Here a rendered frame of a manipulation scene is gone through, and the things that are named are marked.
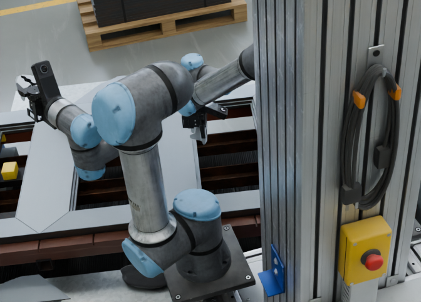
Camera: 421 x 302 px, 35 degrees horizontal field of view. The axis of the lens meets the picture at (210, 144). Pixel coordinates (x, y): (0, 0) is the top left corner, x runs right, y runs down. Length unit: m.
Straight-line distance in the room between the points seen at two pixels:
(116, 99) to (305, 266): 0.50
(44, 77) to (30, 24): 3.75
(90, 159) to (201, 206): 0.30
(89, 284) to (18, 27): 3.47
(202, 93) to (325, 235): 0.83
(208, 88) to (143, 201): 0.60
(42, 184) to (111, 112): 1.17
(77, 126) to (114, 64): 3.13
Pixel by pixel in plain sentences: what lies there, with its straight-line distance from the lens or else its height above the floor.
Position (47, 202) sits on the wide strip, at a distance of 2.40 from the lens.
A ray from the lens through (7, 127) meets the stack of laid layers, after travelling 2.84.
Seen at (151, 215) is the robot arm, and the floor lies 1.35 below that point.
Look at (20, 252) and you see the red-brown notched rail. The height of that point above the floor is 0.82.
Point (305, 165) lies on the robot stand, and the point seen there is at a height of 1.64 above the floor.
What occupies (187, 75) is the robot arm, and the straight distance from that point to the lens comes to 1.41.
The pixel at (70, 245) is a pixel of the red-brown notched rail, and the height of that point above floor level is 0.83.
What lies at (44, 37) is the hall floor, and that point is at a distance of 5.27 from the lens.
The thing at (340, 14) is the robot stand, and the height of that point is 1.92.
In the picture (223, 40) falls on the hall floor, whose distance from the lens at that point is 4.88.
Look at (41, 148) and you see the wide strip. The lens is 2.65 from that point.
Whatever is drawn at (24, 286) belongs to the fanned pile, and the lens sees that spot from 2.33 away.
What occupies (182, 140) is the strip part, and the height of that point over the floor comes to 0.85.
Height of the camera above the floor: 2.40
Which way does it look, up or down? 38 degrees down
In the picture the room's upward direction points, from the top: 5 degrees counter-clockwise
